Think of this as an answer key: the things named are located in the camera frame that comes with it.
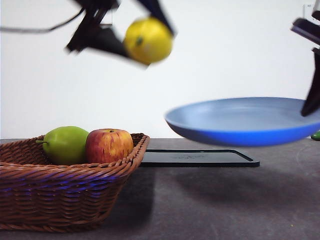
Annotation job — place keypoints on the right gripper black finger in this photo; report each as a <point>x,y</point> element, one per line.
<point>313,87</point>

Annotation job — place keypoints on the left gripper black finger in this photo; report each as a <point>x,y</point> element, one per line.
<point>157,12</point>
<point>102,40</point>

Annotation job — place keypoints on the yellow lemon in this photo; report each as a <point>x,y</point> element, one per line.
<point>148,40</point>

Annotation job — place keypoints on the blue round plate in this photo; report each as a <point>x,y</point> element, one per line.
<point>237,120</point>

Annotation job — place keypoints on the brown woven wicker basket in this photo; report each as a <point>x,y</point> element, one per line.
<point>62,195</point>

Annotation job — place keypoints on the dark green vegetable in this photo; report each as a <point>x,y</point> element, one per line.
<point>316,136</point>

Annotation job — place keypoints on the red yellow apple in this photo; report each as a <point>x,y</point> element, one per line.
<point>108,146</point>

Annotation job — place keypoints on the green apple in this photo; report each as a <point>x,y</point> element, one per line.
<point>65,145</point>

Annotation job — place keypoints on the black rectangular tray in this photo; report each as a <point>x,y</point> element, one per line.
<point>200,158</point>

